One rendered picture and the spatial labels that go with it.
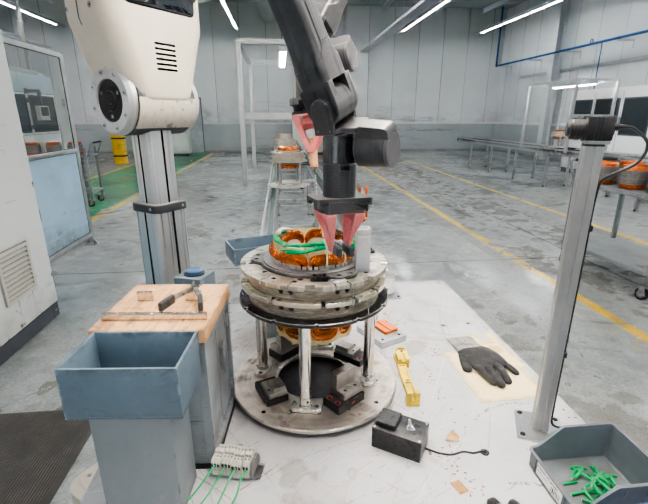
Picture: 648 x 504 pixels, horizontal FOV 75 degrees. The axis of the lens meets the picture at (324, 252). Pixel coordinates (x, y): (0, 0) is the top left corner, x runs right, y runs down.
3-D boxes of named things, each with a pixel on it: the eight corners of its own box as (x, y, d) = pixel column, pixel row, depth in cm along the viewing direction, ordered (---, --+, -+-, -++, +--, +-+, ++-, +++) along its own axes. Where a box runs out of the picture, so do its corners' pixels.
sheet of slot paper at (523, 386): (556, 397, 97) (557, 395, 96) (478, 403, 95) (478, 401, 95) (492, 332, 126) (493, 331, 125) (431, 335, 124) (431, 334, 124)
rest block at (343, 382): (330, 392, 92) (330, 371, 90) (348, 381, 96) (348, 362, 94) (344, 401, 89) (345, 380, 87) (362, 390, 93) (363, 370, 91)
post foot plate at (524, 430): (517, 438, 84) (517, 435, 84) (513, 410, 92) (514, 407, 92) (567, 449, 82) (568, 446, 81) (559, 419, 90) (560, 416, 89)
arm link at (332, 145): (333, 127, 74) (316, 127, 69) (369, 127, 70) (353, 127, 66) (333, 167, 76) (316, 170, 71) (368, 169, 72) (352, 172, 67)
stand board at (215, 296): (206, 343, 69) (204, 330, 68) (89, 344, 69) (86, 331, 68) (230, 294, 88) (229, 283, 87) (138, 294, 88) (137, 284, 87)
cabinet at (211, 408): (217, 468, 77) (205, 342, 69) (115, 469, 77) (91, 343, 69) (237, 400, 96) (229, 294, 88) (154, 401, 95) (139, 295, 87)
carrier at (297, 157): (279, 181, 411) (278, 149, 401) (316, 183, 397) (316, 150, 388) (259, 187, 376) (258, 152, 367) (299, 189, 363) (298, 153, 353)
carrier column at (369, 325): (373, 380, 99) (376, 299, 93) (363, 381, 99) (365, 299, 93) (372, 374, 102) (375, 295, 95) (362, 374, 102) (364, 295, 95)
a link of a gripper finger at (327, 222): (363, 254, 74) (365, 201, 71) (324, 258, 72) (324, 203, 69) (349, 244, 80) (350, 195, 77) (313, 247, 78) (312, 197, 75)
